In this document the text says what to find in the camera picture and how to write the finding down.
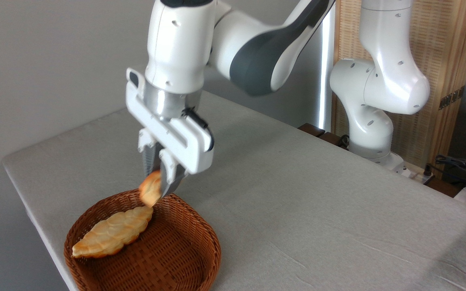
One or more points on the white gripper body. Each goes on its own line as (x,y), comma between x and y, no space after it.
(184,141)

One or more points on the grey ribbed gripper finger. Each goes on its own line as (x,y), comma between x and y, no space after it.
(170,171)
(150,159)

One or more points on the round orange bread roll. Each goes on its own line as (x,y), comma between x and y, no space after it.
(150,192)

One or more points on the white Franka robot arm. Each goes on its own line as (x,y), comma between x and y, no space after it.
(176,40)

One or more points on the long leaf-shaped bread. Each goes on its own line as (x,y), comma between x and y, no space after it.
(111,232)

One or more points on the brown wicker basket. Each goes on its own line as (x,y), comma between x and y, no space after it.
(184,242)

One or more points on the dark brown wooden block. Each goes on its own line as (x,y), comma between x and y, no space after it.
(312,129)
(332,139)

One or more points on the grey tablecloth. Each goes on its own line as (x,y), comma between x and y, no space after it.
(297,202)

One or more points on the white vertical light strip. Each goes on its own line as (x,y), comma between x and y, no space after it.
(327,81)

